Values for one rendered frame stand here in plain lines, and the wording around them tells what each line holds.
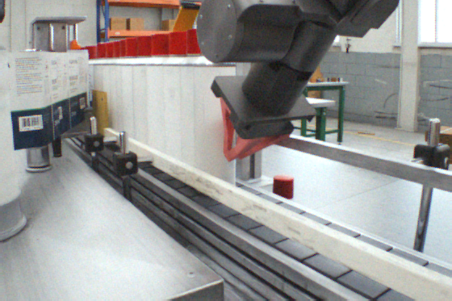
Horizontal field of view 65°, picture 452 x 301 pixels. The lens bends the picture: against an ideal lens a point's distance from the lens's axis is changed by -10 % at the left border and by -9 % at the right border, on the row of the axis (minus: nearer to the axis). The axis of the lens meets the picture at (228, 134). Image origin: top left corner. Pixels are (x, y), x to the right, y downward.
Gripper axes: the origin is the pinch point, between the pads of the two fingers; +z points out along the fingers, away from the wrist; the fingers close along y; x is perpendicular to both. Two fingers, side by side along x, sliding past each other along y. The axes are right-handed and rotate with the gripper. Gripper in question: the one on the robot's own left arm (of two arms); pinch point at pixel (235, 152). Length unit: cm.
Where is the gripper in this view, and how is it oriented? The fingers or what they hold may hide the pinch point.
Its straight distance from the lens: 46.7
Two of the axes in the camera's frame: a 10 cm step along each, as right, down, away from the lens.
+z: -3.6, 6.7, 6.5
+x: 4.4, 7.4, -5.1
